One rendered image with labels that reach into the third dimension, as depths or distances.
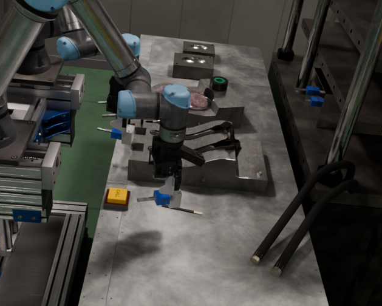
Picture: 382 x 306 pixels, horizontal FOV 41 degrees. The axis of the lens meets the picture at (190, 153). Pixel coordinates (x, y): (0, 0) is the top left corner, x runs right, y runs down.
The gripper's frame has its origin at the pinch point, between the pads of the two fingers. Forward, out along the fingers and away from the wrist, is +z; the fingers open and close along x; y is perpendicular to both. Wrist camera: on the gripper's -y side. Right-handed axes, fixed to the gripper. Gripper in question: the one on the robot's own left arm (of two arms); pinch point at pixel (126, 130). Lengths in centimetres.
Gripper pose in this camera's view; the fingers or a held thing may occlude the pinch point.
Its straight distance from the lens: 184.1
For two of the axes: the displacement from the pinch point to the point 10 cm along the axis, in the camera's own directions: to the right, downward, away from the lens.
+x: -1.3, 5.9, -8.0
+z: -1.6, 7.8, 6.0
